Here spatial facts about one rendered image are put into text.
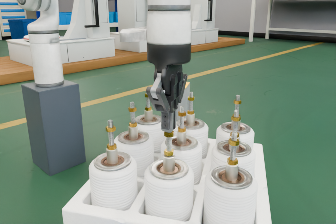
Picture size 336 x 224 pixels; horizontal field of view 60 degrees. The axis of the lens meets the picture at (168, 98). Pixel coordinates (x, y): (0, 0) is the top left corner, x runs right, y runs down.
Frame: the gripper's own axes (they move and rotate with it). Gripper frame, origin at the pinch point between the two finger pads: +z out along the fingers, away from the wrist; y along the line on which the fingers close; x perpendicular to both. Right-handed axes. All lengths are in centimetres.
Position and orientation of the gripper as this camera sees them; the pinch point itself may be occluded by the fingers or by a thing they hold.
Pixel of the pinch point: (169, 120)
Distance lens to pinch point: 53.5
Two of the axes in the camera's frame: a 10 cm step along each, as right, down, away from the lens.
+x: -9.1, -1.2, 3.9
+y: 4.1, -2.7, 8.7
